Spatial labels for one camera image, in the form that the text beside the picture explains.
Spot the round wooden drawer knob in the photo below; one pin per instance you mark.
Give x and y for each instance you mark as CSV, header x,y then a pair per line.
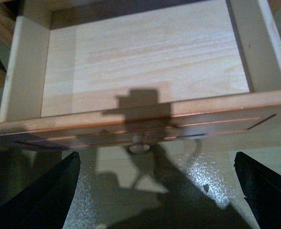
x,y
139,145

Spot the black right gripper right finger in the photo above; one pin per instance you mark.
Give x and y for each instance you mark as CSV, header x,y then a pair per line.
x,y
261,187

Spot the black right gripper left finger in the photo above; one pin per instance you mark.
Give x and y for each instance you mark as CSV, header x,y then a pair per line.
x,y
45,203

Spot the wooden drawer with panel front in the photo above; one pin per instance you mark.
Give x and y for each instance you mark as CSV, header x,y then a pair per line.
x,y
133,72

